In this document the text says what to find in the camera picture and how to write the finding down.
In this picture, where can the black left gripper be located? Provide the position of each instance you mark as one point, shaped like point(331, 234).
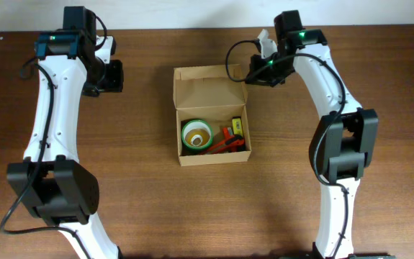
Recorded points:
point(116, 82)

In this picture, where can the small yellow tape roll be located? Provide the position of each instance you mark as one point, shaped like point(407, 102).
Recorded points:
point(197, 137)

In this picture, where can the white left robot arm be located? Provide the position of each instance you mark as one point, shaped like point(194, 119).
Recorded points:
point(50, 183)

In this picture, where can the red black stapler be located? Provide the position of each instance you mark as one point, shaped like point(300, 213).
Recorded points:
point(228, 132)

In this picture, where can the yellow highlighter marker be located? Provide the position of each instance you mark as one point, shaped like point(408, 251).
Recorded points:
point(237, 126)

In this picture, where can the orange utility knife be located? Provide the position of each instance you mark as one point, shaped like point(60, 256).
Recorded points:
point(232, 141)

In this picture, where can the green tape roll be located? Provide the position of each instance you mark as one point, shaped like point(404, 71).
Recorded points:
point(196, 124)

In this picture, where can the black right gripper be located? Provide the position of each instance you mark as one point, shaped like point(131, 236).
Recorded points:
point(261, 78)

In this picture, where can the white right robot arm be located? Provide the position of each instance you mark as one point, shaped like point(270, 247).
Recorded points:
point(343, 143)

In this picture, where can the brown cardboard box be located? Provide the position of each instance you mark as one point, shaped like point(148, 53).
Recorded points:
point(207, 93)

